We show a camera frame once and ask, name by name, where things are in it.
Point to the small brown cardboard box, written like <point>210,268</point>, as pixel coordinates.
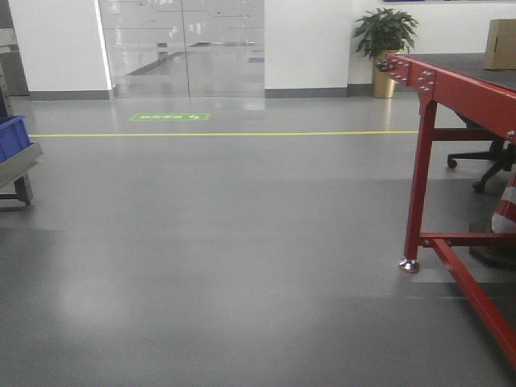
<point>500,46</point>

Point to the gold plant pot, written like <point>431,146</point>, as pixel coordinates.
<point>382,84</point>

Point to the glass double door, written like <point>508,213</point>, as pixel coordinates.
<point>185,49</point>

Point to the green potted plant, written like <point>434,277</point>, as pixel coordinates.
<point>384,29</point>

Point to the grey metal cart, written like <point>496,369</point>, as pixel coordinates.
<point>15,171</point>

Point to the orange white traffic cone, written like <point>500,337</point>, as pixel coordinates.
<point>502,221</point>

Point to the black office chair base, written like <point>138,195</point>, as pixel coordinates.
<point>502,156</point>

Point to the blue plastic bin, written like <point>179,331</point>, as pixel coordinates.
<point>14,136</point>

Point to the red metal conveyor frame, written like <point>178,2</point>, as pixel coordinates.
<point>458,100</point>

